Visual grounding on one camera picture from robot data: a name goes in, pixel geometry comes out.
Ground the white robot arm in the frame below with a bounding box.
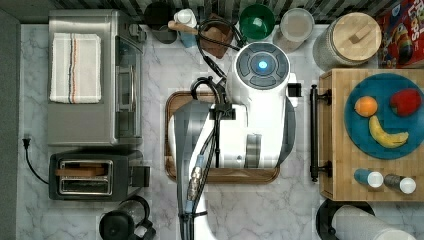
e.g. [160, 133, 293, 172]
[168, 42, 296, 240]

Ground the wooden drawer cabinet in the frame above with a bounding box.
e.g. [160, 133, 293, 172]
[317, 68, 423, 202]

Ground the wooden tray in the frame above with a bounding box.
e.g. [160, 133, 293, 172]
[164, 91, 280, 184]

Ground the brown knife block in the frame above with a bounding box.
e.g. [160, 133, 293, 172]
[200, 22, 233, 59]

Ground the blue white bottle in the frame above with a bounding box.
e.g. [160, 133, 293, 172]
[174, 9, 197, 48]

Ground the green bowl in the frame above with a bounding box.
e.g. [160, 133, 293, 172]
[239, 4, 275, 41]

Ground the black cup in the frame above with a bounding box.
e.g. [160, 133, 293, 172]
[144, 2, 177, 44]

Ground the clear cereal container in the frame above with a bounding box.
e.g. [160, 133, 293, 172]
[273, 8, 315, 53]

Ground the black coffee press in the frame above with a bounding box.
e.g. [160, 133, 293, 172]
[99, 195, 156, 240]

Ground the stainless toaster oven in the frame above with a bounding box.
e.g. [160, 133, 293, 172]
[47, 9, 146, 146]

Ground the striped white dish towel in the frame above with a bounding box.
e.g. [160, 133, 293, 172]
[49, 33, 102, 104]

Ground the black toaster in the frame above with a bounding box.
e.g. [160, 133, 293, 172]
[49, 149, 150, 202]

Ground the orange fruit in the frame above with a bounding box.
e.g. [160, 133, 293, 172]
[354, 96, 378, 117]

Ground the jar with wooden lid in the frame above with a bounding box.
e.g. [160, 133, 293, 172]
[313, 12, 382, 71]

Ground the blue plate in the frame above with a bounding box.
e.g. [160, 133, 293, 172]
[344, 73, 424, 159]

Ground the paper towel roll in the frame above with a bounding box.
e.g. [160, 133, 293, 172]
[316, 199, 417, 240]

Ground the blue salt shaker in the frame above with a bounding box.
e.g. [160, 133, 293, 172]
[354, 169, 384, 188]

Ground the yellow banana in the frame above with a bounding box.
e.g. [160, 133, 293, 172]
[369, 116, 409, 148]

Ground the red apple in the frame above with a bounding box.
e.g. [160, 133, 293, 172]
[389, 88, 422, 117]

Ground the grey pepper shaker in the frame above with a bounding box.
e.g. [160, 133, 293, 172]
[384, 174, 417, 194]

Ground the Froot Loops cereal box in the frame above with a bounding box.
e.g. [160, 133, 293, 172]
[377, 0, 424, 69]

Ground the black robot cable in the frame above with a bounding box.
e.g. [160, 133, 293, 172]
[194, 18, 249, 79]

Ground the wooden utensil handle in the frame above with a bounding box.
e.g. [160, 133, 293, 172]
[168, 20, 198, 35]

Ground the black drawer handle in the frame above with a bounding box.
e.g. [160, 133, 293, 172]
[310, 84, 331, 182]

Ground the black power cord plug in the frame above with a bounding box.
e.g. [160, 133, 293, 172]
[21, 137, 50, 185]

